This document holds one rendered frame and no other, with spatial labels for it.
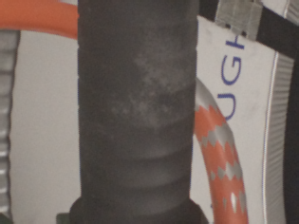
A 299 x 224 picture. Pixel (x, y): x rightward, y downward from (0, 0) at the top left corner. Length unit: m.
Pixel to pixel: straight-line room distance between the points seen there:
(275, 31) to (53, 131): 0.24
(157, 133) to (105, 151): 0.02
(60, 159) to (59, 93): 0.04
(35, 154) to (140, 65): 0.22
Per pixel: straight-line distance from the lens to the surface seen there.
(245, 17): 0.48
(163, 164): 0.17
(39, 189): 0.38
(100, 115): 0.17
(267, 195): 0.57
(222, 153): 0.22
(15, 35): 0.34
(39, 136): 0.37
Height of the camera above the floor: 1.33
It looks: 29 degrees down
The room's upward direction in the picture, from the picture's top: 135 degrees counter-clockwise
